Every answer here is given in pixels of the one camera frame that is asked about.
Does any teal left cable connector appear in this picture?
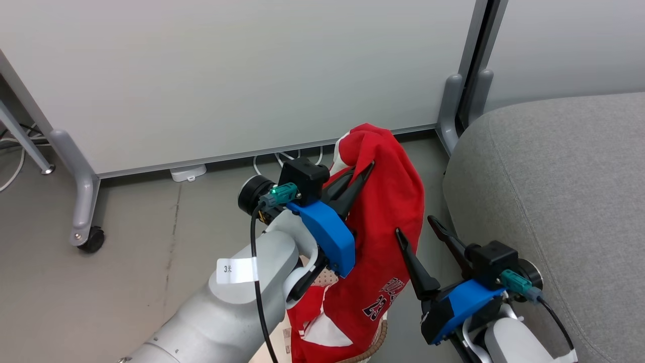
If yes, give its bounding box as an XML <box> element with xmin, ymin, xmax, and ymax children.
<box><xmin>259</xmin><ymin>183</ymin><xmax>301</xmax><ymax>209</ymax></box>

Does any white floor cable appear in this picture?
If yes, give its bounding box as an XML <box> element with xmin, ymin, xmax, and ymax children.
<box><xmin>0</xmin><ymin>123</ymin><xmax>52</xmax><ymax>193</ymax></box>
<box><xmin>252</xmin><ymin>146</ymin><xmax>324</xmax><ymax>175</ymax></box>

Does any grey fabric sofa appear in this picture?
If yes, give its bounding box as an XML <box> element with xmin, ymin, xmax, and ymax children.
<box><xmin>442</xmin><ymin>92</ymin><xmax>645</xmax><ymax>363</ymax></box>

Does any wide white partition panel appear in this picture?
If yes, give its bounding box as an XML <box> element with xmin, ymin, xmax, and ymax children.
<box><xmin>0</xmin><ymin>0</ymin><xmax>490</xmax><ymax>180</ymax></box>

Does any teal cable connector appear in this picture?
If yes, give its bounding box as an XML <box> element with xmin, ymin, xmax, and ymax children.
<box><xmin>499</xmin><ymin>269</ymin><xmax>543</xmax><ymax>304</ymax></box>
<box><xmin>259</xmin><ymin>183</ymin><xmax>301</xmax><ymax>209</ymax></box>

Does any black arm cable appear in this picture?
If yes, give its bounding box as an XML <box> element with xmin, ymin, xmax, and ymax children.
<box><xmin>536</xmin><ymin>296</ymin><xmax>576</xmax><ymax>353</ymax></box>
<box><xmin>250</xmin><ymin>202</ymin><xmax>279</xmax><ymax>363</ymax></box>

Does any red basketball jersey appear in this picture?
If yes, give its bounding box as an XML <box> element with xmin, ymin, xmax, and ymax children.
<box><xmin>286</xmin><ymin>123</ymin><xmax>426</xmax><ymax>363</ymax></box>

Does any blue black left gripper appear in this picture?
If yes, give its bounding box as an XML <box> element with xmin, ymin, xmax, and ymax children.
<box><xmin>286</xmin><ymin>161</ymin><xmax>376</xmax><ymax>279</ymax></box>

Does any teal right cable connector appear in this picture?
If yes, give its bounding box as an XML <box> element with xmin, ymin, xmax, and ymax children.
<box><xmin>499</xmin><ymin>269</ymin><xmax>543</xmax><ymax>304</ymax></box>

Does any white power adapter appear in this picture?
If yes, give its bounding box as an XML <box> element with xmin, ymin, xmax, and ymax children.
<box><xmin>169</xmin><ymin>163</ymin><xmax>208</xmax><ymax>183</ymax></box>

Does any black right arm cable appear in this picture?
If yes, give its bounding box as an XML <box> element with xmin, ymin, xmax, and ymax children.
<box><xmin>536</xmin><ymin>296</ymin><xmax>576</xmax><ymax>353</ymax></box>

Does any narrow white partition panel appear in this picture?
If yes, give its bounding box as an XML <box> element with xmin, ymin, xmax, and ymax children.
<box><xmin>474</xmin><ymin>0</ymin><xmax>645</xmax><ymax>114</ymax></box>

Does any grey metal table leg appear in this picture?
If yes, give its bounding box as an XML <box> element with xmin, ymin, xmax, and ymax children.
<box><xmin>0</xmin><ymin>98</ymin><xmax>56</xmax><ymax>176</ymax></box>

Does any black caster wheel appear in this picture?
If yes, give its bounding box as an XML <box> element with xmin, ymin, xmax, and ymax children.
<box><xmin>78</xmin><ymin>226</ymin><xmax>106</xmax><ymax>254</ymax></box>

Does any white paper label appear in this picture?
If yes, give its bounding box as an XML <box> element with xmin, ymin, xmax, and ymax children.
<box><xmin>216</xmin><ymin>257</ymin><xmax>259</xmax><ymax>285</ymax></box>

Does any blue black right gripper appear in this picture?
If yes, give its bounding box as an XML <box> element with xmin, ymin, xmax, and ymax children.
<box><xmin>395</xmin><ymin>215</ymin><xmax>506</xmax><ymax>347</ymax></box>

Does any white perforated laundry basket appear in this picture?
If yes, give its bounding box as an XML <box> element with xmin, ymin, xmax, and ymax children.
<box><xmin>282</xmin><ymin>266</ymin><xmax>390</xmax><ymax>363</ymax></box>

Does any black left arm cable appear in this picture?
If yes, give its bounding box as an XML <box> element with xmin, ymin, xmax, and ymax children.
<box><xmin>250</xmin><ymin>202</ymin><xmax>279</xmax><ymax>363</ymax></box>

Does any grey partition leg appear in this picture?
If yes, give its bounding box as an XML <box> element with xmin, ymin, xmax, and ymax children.
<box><xmin>435</xmin><ymin>74</ymin><xmax>465</xmax><ymax>155</ymax></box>
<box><xmin>466</xmin><ymin>69</ymin><xmax>495</xmax><ymax>128</ymax></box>
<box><xmin>48</xmin><ymin>128</ymin><xmax>101</xmax><ymax>248</ymax></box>

